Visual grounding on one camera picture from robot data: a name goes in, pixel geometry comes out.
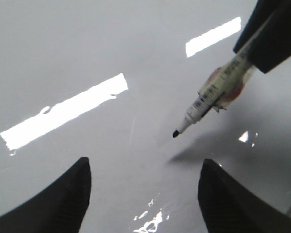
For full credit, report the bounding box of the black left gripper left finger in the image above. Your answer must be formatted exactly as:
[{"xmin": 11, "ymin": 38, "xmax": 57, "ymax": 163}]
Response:
[{"xmin": 0, "ymin": 157, "xmax": 91, "ymax": 233}]

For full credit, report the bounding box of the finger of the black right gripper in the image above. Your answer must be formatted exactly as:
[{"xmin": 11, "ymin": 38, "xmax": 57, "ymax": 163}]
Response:
[
  {"xmin": 233, "ymin": 0, "xmax": 281, "ymax": 53},
  {"xmin": 249, "ymin": 0, "xmax": 291, "ymax": 73}
]

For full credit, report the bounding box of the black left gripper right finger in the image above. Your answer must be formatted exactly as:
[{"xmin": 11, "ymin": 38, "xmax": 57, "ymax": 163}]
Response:
[{"xmin": 197, "ymin": 159, "xmax": 291, "ymax": 233}]

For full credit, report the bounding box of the red magnet taped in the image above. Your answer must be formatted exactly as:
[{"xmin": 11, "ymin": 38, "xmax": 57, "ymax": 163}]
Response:
[{"xmin": 212, "ymin": 66, "xmax": 256, "ymax": 112}]

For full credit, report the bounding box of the white black whiteboard marker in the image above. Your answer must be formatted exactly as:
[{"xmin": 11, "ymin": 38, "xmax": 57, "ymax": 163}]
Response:
[{"xmin": 172, "ymin": 16, "xmax": 271, "ymax": 138}]

